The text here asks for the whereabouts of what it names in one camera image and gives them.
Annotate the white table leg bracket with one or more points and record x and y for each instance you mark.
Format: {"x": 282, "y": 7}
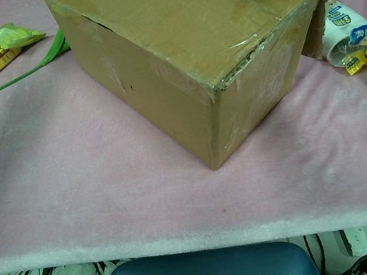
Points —
{"x": 358, "y": 240}

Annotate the brown cardboard shipping box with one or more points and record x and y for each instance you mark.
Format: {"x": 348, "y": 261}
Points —
{"x": 160, "y": 78}

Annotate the pink fleece table cloth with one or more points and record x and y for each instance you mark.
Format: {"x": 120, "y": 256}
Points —
{"x": 74, "y": 196}

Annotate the green snack packet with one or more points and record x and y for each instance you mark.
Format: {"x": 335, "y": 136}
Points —
{"x": 13, "y": 35}

